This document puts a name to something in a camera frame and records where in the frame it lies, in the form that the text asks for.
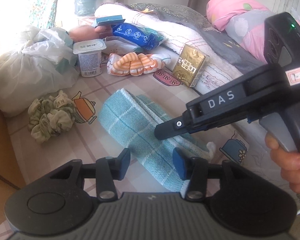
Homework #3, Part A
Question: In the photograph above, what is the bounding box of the blue checkered towel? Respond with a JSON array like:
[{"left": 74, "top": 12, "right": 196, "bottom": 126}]
[{"left": 98, "top": 88, "right": 216, "bottom": 195}]

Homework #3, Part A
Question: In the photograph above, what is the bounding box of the orange striped knotted cloth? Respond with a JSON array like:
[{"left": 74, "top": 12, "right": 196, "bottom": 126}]
[{"left": 107, "top": 52, "right": 171, "bottom": 76}]

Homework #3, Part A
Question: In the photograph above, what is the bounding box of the white yogurt cup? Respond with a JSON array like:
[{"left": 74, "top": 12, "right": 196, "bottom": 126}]
[{"left": 73, "top": 39, "right": 107, "bottom": 77}]

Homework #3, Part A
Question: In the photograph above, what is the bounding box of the blue wet wipes pack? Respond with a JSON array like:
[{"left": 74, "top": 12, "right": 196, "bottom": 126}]
[{"left": 111, "top": 23, "right": 165, "bottom": 50}]

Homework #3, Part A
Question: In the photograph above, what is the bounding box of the pink plush pig doll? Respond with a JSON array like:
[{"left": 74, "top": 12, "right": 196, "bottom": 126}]
[{"left": 69, "top": 25, "right": 113, "bottom": 43}]

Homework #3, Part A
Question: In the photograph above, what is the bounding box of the blue mask box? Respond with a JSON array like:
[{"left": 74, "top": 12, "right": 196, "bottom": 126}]
[{"left": 92, "top": 15, "right": 125, "bottom": 28}]

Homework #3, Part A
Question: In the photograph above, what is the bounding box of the person's right hand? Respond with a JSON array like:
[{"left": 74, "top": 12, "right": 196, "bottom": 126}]
[{"left": 265, "top": 133, "right": 300, "bottom": 193}]

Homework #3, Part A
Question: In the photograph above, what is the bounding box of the plaid cartoon bed sheet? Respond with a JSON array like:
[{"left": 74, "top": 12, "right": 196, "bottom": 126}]
[{"left": 7, "top": 70, "right": 288, "bottom": 192}]

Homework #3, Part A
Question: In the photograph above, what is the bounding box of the gold tissue box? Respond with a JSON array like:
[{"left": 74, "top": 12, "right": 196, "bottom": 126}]
[{"left": 172, "top": 44, "right": 210, "bottom": 88}]

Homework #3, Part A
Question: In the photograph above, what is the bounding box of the brown cardboard box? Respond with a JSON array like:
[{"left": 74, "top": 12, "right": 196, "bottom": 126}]
[{"left": 0, "top": 110, "right": 26, "bottom": 189}]

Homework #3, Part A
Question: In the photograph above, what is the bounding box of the white tied plastic bag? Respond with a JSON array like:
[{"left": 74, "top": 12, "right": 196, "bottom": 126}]
[{"left": 0, "top": 27, "right": 79, "bottom": 117}]

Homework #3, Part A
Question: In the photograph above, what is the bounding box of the floral teal curtain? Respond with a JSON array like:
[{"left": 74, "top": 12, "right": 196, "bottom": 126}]
[{"left": 29, "top": 0, "right": 58, "bottom": 29}]

